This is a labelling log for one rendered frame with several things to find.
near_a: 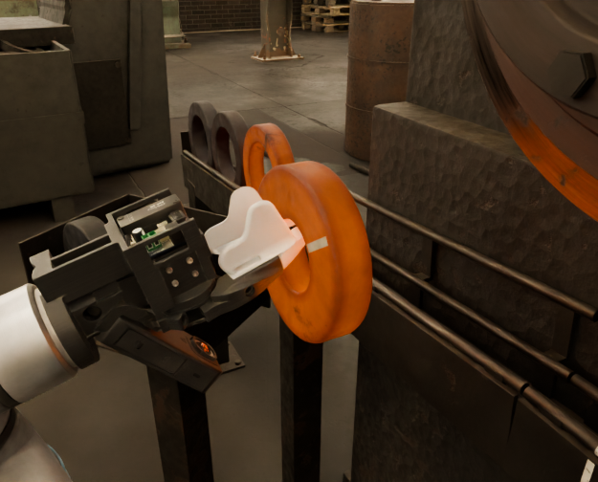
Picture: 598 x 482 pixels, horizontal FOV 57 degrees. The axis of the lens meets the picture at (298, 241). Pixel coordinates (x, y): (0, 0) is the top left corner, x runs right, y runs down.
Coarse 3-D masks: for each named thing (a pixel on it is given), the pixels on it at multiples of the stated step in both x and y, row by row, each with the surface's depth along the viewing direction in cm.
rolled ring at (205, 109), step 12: (192, 108) 131; (204, 108) 125; (192, 120) 134; (204, 120) 125; (192, 132) 136; (204, 132) 138; (192, 144) 138; (204, 144) 138; (204, 156) 137; (204, 168) 133
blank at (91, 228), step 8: (88, 216) 74; (72, 224) 72; (80, 224) 71; (88, 224) 71; (96, 224) 71; (104, 224) 71; (64, 232) 75; (72, 232) 73; (80, 232) 70; (88, 232) 70; (96, 232) 70; (104, 232) 70; (64, 240) 77; (72, 240) 74; (80, 240) 71; (88, 240) 69; (64, 248) 78; (72, 248) 75
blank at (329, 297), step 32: (288, 192) 45; (320, 192) 41; (320, 224) 41; (352, 224) 41; (320, 256) 42; (352, 256) 40; (288, 288) 49; (320, 288) 43; (352, 288) 41; (288, 320) 50; (320, 320) 44; (352, 320) 43
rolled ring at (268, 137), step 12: (252, 132) 101; (264, 132) 96; (276, 132) 96; (252, 144) 102; (264, 144) 97; (276, 144) 94; (288, 144) 95; (252, 156) 105; (276, 156) 93; (288, 156) 94; (252, 168) 107; (252, 180) 107
